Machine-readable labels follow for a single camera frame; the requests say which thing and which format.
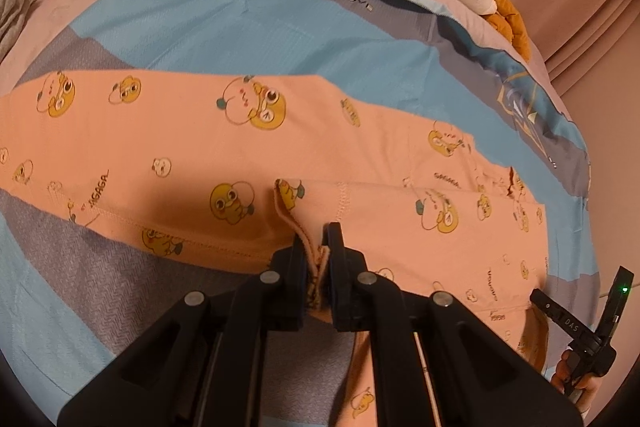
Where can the orange plush toy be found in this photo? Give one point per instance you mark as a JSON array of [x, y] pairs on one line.
[[510, 22]]

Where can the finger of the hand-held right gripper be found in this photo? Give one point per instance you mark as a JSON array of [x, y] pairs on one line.
[[547, 305]]

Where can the blue grey patterned bed cover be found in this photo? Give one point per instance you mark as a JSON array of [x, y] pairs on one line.
[[250, 32]]

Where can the grey cloth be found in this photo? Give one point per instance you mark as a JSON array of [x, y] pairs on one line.
[[15, 7]]

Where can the pink quilt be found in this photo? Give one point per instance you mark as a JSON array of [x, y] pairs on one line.
[[75, 7]]

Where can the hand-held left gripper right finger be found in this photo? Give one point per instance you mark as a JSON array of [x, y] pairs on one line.
[[336, 267]]

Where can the person's right hand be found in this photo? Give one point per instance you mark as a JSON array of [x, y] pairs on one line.
[[562, 369]]

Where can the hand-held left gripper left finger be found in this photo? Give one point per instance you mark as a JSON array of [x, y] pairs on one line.
[[294, 279]]

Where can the orange cartoon print pajama garment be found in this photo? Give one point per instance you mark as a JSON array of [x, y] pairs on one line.
[[200, 147]]

